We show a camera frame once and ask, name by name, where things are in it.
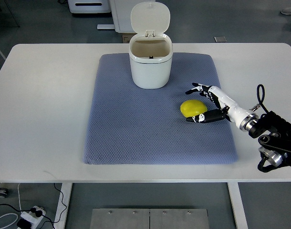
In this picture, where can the yellow lemon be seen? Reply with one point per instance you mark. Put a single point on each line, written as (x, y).
(191, 108)

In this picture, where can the grey floor socket cover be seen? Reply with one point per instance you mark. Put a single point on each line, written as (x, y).
(220, 39)

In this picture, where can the cardboard box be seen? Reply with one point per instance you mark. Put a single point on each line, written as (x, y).
(126, 37)

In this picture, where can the white table leg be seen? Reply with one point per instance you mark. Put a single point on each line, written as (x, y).
(237, 205)
(63, 205)

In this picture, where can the blue-grey textured mat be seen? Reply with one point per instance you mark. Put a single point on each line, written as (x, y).
(131, 125)

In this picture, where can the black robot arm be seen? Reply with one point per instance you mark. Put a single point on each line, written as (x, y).
(273, 134)

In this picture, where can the caster wheel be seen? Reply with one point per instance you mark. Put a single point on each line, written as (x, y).
(1, 190)

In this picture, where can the white appliance with black slot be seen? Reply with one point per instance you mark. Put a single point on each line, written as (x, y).
(89, 6)

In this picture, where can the black plug adapter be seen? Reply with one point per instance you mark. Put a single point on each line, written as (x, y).
(23, 224)

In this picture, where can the white cabinet base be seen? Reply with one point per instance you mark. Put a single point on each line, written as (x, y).
(121, 14)

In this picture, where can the white table right leg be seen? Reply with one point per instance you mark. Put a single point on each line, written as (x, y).
(237, 205)

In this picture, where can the white trash bin with lid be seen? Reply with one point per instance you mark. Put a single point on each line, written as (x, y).
(150, 50)

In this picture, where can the white table left leg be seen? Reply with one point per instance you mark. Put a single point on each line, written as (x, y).
(63, 205)

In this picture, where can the white power strip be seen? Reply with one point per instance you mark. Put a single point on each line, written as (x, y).
(34, 216)

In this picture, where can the grey metal floor plate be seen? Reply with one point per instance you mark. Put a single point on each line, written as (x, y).
(149, 218)

